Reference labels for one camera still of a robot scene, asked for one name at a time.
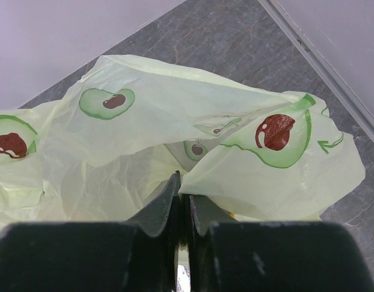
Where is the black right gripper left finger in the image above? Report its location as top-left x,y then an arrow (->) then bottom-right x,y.
0,172 -> 181,291

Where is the green avocado print plastic bag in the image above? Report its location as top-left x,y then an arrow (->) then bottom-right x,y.
0,55 -> 365,230

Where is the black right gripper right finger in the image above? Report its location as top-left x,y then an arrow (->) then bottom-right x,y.
186,195 -> 374,291

